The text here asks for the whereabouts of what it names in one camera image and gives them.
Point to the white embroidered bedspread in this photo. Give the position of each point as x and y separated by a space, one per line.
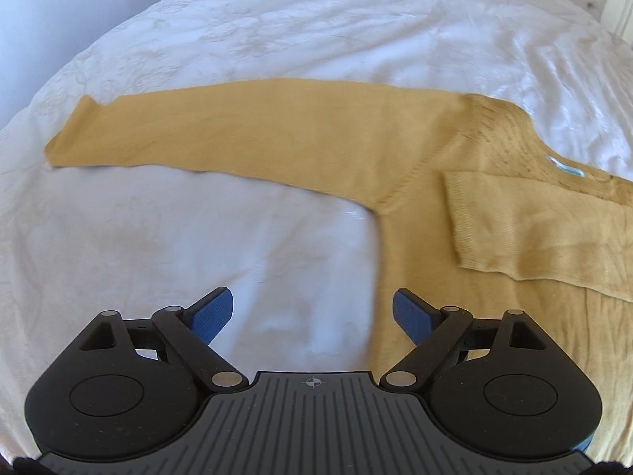
247 34

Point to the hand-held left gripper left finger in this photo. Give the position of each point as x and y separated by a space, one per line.
213 314

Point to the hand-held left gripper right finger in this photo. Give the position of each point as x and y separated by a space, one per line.
413 317

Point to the mustard yellow knit sweater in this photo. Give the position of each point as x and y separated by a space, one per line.
445 198

